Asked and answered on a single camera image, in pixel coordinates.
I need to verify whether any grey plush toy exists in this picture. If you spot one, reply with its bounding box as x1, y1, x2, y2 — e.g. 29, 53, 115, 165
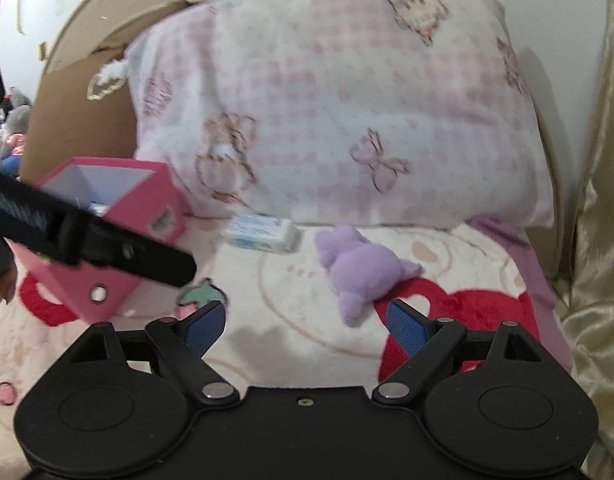
0, 87, 32, 179

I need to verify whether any gold satin curtain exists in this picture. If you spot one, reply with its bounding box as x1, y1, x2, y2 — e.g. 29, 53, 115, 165
564, 0, 614, 479

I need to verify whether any brown cloud pillow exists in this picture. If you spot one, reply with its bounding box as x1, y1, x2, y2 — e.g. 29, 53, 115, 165
20, 48, 136, 183

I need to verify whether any blue snack packet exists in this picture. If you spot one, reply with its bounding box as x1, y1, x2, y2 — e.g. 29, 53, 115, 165
87, 202, 109, 217

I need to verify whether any pink cardboard box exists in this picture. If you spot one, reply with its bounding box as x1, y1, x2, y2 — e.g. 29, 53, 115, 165
13, 157, 196, 326

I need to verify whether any white blue tissue pack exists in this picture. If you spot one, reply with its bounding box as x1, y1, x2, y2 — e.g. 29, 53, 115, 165
222, 214, 299, 254

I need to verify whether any person's left hand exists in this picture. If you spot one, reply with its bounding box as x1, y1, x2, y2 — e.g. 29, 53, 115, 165
0, 266, 18, 305

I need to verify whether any pink checked pillow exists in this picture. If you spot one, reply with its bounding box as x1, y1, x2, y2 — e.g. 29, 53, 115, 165
125, 0, 554, 229

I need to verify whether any purple plush toy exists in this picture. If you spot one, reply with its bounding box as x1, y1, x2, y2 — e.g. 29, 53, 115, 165
315, 226, 424, 326

